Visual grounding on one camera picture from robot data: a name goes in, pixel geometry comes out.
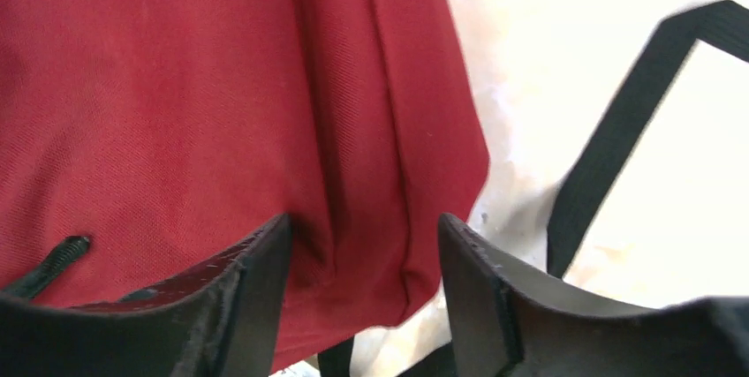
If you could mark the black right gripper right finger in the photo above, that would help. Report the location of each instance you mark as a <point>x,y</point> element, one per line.
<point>508,318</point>

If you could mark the red student backpack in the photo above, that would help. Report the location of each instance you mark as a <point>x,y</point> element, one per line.
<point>140,138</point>

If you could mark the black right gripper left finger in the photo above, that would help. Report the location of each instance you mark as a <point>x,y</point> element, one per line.
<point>218,318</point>

